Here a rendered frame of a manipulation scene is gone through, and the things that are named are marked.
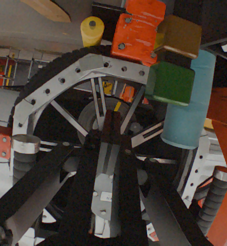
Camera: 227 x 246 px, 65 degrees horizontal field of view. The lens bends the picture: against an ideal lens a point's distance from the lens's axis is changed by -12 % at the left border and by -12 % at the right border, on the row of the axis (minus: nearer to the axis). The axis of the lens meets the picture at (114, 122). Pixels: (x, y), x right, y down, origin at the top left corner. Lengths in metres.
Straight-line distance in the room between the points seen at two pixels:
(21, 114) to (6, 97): 0.52
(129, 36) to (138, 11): 0.07
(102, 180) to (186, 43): 0.28
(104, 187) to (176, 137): 0.17
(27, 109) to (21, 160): 0.23
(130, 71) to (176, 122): 0.17
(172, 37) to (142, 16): 0.33
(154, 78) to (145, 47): 0.31
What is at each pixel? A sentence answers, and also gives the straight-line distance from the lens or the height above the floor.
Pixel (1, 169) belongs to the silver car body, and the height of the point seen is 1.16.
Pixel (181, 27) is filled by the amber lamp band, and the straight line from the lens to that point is 0.21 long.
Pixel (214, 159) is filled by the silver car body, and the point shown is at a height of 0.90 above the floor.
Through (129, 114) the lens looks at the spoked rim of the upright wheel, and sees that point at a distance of 0.60.
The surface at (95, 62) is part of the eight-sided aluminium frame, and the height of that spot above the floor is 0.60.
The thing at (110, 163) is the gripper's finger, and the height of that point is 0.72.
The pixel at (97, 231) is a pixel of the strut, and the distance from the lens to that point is 0.64.
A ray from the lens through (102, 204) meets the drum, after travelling 0.40.
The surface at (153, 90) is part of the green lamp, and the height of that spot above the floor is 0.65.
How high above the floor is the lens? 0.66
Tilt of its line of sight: 8 degrees up
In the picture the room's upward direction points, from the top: 168 degrees counter-clockwise
